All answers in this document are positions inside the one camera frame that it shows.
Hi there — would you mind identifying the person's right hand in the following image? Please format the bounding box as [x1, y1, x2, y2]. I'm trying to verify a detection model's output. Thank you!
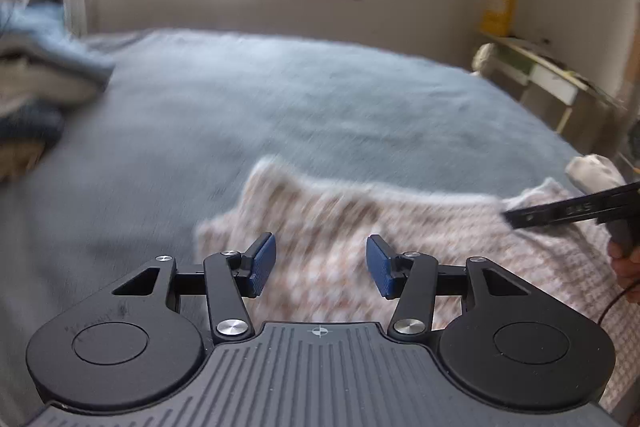
[607, 239, 640, 288]

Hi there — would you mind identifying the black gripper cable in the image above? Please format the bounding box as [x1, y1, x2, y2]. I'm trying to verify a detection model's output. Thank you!
[597, 282, 640, 324]

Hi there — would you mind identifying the light blue folded cloth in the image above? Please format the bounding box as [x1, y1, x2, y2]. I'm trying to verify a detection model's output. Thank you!
[0, 0, 116, 80]

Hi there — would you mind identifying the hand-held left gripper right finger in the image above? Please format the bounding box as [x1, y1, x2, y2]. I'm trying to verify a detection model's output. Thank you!
[366, 234, 531, 343]

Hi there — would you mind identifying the white desk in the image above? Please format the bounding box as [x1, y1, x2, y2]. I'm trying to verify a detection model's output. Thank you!
[475, 29, 628, 152]

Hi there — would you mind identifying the white folded garment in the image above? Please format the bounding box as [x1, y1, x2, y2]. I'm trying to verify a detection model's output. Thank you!
[0, 47, 103, 115]

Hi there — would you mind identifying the cream bedpost finial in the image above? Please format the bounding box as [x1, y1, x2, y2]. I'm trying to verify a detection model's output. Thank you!
[472, 43, 498, 75]

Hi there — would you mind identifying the beige houndstooth coat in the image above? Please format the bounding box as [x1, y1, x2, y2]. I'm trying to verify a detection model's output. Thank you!
[195, 157, 640, 418]

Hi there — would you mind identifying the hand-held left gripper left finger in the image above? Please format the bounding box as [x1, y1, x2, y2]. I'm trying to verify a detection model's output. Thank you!
[112, 232, 277, 343]

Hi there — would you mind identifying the cream folded garment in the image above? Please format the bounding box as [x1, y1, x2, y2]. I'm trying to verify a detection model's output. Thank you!
[565, 154, 626, 195]

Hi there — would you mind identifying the yellow box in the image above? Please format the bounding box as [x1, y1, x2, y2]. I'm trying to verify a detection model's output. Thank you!
[481, 0, 516, 35]

